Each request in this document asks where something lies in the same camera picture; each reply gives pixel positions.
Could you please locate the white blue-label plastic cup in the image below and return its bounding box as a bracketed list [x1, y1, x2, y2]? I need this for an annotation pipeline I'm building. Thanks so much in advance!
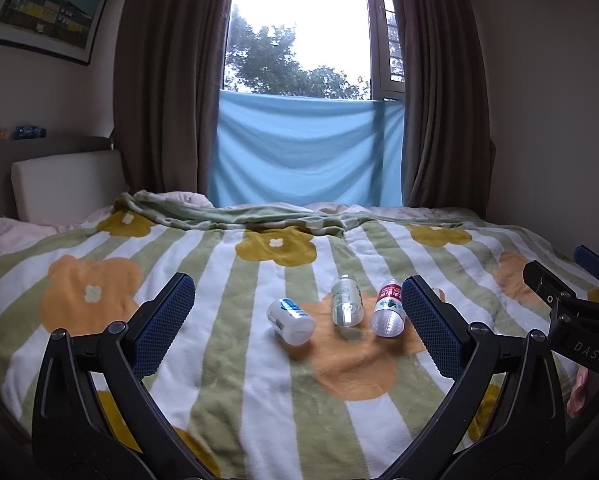
[267, 298, 316, 347]

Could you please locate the orange-label clear plastic cup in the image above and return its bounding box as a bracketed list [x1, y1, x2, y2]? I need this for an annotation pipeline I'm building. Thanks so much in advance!
[432, 287, 446, 302]

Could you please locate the red-label plastic cup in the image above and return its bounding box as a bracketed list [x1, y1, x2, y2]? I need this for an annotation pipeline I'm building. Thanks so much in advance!
[370, 280, 406, 338]

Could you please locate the clear green-label plastic cup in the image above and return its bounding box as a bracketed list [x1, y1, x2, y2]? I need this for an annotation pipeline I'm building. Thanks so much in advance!
[331, 274, 365, 328]

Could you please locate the right hand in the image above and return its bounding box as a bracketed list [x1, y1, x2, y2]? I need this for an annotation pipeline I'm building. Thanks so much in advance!
[566, 366, 591, 419]

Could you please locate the striped floral blanket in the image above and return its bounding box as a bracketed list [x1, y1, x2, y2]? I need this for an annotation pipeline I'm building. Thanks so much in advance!
[0, 192, 599, 479]

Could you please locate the right brown curtain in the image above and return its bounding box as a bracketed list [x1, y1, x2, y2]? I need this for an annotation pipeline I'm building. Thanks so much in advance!
[395, 0, 496, 216]

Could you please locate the brown curtain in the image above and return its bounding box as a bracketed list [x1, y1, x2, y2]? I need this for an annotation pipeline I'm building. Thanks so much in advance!
[113, 0, 231, 193]
[395, 0, 496, 216]

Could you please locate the pink bed sheet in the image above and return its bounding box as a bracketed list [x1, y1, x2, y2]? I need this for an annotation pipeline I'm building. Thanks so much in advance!
[0, 206, 113, 257]

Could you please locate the dark headboard shelf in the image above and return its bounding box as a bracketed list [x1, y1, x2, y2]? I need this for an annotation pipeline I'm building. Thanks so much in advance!
[0, 136, 112, 219]

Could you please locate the white headboard cushion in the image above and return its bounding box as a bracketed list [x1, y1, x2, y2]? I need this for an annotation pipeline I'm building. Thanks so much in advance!
[11, 150, 128, 224]

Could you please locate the blue toy car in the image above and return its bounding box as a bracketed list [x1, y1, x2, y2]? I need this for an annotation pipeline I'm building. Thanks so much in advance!
[13, 125, 46, 140]

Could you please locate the light blue hanging cloth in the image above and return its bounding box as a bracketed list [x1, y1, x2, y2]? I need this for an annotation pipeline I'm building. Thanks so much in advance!
[207, 91, 406, 207]

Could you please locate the left brown curtain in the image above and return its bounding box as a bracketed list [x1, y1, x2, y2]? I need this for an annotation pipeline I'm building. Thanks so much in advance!
[113, 0, 231, 193]

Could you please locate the framed town picture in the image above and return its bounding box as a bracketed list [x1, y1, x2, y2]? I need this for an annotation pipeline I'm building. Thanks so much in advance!
[0, 0, 107, 66]

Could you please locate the window frame with shutter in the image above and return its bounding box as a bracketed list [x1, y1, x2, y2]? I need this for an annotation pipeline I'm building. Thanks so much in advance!
[368, 0, 405, 101]

